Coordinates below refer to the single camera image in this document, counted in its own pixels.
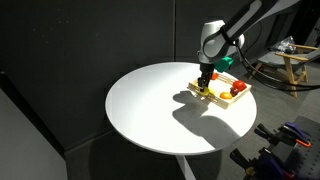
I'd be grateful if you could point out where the yellow banana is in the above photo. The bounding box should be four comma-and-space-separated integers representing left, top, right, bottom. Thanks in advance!
208, 87, 216, 95

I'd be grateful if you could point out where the purple clamp lower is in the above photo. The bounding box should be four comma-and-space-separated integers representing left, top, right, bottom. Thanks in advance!
230, 148, 296, 180

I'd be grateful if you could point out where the small red strawberry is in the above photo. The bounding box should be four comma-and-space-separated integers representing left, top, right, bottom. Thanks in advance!
211, 73, 218, 80

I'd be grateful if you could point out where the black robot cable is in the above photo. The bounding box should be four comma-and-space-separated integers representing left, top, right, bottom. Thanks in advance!
234, 19, 320, 93

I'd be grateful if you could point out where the yellow lemon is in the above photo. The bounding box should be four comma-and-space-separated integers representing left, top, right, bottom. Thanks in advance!
199, 87, 210, 96

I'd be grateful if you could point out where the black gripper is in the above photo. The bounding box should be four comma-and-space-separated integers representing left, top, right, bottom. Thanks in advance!
197, 63, 215, 92

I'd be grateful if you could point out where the orange fruit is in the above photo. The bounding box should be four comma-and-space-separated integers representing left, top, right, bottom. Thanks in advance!
220, 92, 233, 99

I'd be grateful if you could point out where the wooden tray box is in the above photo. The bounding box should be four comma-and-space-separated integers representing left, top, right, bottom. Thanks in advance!
188, 72, 251, 109

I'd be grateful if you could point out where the wooden chair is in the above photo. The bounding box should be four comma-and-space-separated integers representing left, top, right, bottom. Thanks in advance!
250, 44, 320, 97

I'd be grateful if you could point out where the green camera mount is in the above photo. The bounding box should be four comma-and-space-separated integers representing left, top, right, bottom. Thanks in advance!
214, 56, 234, 73

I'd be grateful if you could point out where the perforated metal plate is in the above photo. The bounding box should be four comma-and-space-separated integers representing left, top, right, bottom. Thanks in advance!
285, 116, 320, 180

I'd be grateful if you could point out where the purple clamp with orange tip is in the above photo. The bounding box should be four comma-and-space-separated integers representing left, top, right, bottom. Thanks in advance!
254, 122, 311, 148

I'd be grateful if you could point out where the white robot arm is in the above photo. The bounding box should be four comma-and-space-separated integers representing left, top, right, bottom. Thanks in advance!
197, 0, 299, 92

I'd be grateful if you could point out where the dark purple plum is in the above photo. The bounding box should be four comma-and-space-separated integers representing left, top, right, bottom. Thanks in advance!
230, 87, 240, 97

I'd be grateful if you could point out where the round white table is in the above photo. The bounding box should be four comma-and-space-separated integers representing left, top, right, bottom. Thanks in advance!
105, 62, 257, 155

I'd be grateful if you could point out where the red apple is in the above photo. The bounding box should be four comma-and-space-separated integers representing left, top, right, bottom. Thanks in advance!
232, 80, 247, 91

